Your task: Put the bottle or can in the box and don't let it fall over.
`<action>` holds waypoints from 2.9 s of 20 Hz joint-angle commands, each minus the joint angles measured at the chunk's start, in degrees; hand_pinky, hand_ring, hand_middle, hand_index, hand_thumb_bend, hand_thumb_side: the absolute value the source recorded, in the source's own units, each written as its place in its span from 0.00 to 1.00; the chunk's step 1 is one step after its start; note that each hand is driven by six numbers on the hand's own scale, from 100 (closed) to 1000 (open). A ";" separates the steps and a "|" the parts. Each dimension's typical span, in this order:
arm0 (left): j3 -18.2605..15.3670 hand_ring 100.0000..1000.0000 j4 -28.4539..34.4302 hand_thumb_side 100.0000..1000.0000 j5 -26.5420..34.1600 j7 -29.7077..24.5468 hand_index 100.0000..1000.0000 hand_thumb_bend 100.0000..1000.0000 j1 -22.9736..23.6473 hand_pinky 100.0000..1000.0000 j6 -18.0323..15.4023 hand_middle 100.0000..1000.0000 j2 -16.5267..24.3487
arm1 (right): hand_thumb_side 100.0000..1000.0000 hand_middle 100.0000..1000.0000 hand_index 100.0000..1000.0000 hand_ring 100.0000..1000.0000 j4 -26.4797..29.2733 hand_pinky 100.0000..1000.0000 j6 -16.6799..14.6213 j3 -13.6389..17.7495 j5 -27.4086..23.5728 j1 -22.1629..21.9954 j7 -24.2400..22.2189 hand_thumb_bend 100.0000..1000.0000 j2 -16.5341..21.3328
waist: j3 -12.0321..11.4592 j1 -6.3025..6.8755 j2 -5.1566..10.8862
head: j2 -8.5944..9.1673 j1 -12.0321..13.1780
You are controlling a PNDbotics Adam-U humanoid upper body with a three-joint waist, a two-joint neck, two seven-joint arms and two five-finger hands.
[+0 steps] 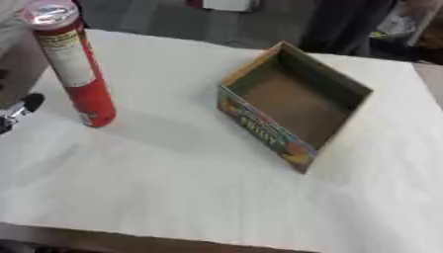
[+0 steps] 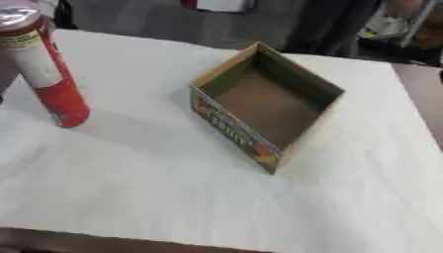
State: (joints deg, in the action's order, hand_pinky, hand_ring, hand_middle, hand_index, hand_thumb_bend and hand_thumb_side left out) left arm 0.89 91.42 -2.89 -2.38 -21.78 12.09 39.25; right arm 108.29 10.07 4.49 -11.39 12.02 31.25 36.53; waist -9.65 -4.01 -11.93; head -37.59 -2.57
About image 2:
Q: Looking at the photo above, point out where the open cardboard box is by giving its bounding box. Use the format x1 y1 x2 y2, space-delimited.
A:
188 41 346 175

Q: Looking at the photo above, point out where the red cylindrical bottle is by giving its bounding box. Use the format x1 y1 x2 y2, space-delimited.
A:
0 0 92 129

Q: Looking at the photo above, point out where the person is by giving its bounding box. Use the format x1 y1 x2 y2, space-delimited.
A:
280 0 443 67

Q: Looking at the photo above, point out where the black bag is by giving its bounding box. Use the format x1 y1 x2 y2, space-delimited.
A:
51 0 80 31

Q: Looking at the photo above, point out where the white board with dark frame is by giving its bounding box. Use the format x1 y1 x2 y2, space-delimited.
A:
178 0 260 15

